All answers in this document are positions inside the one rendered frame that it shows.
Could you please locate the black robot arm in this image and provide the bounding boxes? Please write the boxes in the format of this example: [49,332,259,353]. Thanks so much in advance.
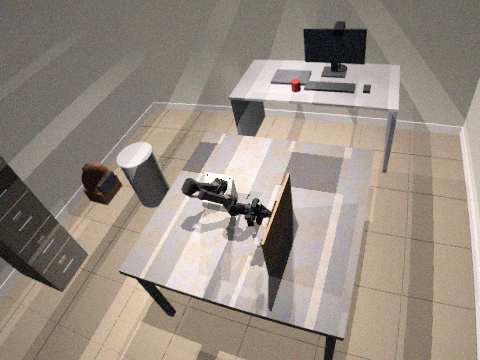
[181,178,255,227]

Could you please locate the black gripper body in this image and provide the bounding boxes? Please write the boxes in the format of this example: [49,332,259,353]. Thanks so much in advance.
[243,198,263,225]

